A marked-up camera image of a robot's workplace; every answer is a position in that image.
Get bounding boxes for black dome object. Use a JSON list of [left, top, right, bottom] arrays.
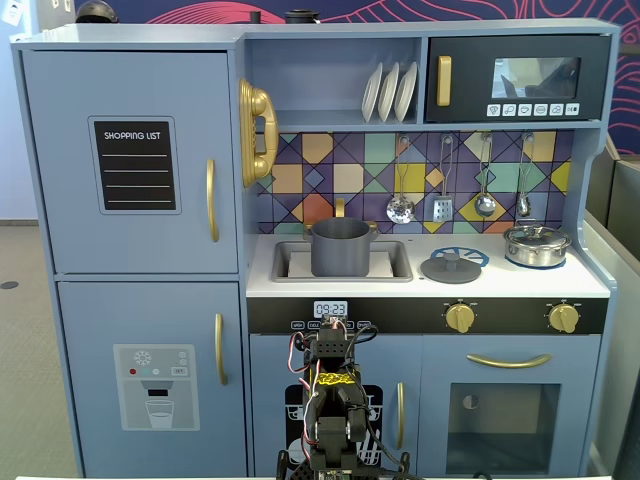
[[74, 0, 120, 24]]

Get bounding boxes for gold toy faucet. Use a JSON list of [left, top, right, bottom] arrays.
[[302, 198, 379, 241]]

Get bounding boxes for dark gray pot lid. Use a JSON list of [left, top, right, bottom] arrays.
[[420, 252, 483, 285]]

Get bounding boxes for gold fridge door handle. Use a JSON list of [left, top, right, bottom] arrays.
[[206, 158, 221, 244]]

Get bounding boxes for black shopping list board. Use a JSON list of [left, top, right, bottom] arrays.
[[87, 116, 182, 215]]

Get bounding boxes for gold oven door handle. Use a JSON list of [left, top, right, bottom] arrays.
[[466, 353, 553, 370]]

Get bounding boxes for blue toy kitchen unit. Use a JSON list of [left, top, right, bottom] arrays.
[[9, 18, 622, 479]]

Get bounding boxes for small steel spoon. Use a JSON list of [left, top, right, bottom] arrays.
[[516, 132, 535, 218]]

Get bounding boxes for gold toy telephone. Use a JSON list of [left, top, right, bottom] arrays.
[[238, 78, 280, 189]]

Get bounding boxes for gray edged desk divider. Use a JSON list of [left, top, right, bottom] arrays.
[[582, 137, 640, 480]]

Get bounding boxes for black toy microwave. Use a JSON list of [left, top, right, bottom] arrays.
[[424, 34, 612, 124]]

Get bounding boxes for gold microwave handle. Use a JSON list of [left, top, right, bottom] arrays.
[[436, 55, 453, 108]]

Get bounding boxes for white toy plate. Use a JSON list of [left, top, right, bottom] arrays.
[[360, 62, 385, 124], [377, 62, 401, 123], [393, 61, 419, 123]]

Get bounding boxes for gold stove knob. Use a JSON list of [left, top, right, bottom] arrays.
[[548, 302, 581, 334], [444, 302, 476, 334]]

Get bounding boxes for steel slotted spatula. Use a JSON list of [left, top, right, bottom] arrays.
[[432, 133, 456, 223]]

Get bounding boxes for gold dishwasher door handle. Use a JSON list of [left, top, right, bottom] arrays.
[[396, 382, 406, 450]]

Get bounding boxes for steel ladle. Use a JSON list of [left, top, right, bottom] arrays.
[[473, 132, 498, 218]]

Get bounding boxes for gray toy sink basin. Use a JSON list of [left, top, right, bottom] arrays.
[[270, 239, 415, 284]]

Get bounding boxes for steel slotted skimmer spoon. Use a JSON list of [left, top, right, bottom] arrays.
[[385, 134, 417, 225]]

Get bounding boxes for dark gray cooking pot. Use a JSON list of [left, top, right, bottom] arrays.
[[304, 217, 377, 278]]

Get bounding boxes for steel pot with lid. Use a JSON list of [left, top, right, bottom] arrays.
[[502, 224, 573, 267]]

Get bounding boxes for gold freezer door handle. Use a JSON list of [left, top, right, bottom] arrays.
[[214, 313, 229, 386]]

